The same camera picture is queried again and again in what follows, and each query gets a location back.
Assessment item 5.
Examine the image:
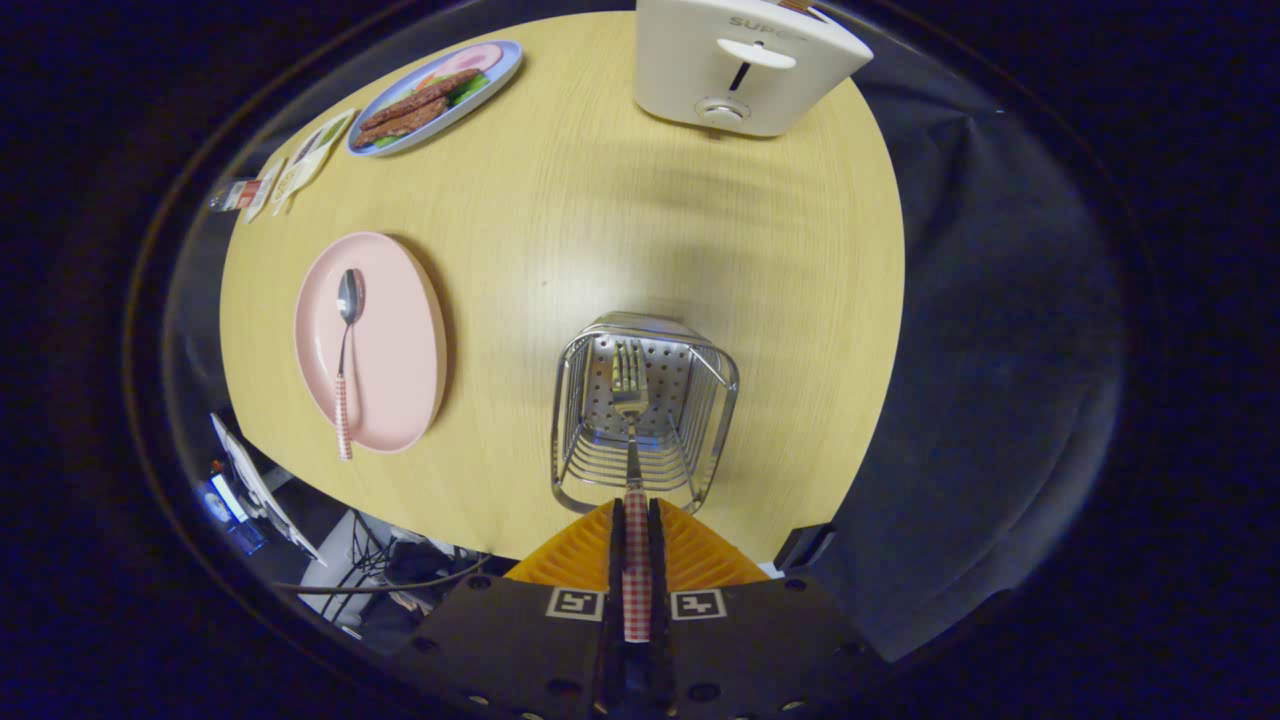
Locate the fork with red checked handle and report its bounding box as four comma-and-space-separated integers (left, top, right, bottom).
610, 340, 653, 643

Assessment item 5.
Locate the white toaster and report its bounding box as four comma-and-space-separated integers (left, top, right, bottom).
634, 0, 874, 138

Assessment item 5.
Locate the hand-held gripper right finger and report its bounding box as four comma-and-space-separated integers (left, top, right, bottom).
648, 498, 891, 720

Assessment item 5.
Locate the metal wire basket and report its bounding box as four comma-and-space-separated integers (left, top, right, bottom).
550, 311, 741, 516

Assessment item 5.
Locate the long white condiment tray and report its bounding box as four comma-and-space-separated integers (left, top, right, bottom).
283, 108, 358, 211

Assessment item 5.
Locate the white storage box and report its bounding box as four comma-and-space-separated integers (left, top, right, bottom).
300, 510, 481, 641

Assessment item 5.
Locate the pink ham slice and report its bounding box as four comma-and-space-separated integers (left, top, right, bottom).
440, 44, 504, 79

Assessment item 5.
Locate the blue device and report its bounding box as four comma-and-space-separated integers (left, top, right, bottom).
205, 480, 266, 556

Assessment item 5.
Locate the small white condiment tray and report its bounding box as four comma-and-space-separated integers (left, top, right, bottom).
243, 158, 285, 223

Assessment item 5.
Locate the pink plate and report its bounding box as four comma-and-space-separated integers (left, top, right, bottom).
293, 231, 449, 454

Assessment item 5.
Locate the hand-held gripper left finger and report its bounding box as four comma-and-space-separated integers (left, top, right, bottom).
395, 500, 626, 720

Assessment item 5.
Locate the small black block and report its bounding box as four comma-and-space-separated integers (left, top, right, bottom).
775, 522, 836, 573

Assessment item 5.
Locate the white folding rack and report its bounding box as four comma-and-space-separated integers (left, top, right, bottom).
210, 413, 326, 566

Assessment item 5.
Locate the clear bottle with red cap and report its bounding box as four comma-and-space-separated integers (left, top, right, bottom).
208, 178, 263, 213

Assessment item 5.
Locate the brown meat strip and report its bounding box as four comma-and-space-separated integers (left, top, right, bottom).
358, 68, 483, 131
352, 97, 451, 149

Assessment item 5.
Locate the blue plate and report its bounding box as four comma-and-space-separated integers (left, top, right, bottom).
346, 40, 524, 158

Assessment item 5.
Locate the spoon with red checked handle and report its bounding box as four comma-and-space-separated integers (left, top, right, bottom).
334, 268, 367, 462

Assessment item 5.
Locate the black cable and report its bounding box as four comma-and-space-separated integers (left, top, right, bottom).
275, 555, 496, 596

